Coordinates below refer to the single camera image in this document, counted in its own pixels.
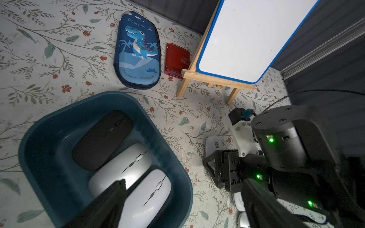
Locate black mouse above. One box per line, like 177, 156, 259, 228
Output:
72, 110, 134, 171

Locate white mouse with dongle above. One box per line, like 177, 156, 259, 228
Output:
232, 192, 246, 212

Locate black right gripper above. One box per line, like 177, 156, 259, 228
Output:
202, 150, 248, 193

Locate wooden tabletop easel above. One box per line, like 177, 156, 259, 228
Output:
176, 1, 255, 105

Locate silver mouse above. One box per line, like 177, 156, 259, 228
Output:
88, 143, 152, 198

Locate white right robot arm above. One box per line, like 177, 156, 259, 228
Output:
202, 105, 365, 228

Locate teal plastic storage box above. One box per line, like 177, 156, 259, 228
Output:
19, 91, 194, 228

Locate blue dinosaur pencil case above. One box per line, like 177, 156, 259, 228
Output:
113, 11, 162, 90

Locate long white mouse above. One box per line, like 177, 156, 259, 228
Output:
236, 212, 251, 228

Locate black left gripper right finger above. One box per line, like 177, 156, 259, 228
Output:
241, 179, 311, 228

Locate white board blue frame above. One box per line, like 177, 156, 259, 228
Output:
197, 0, 319, 84

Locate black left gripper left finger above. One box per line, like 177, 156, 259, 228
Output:
64, 179, 127, 228

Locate red leather wallet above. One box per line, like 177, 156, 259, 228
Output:
164, 43, 191, 79

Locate white mouse with label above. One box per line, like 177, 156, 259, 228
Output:
204, 136, 237, 158

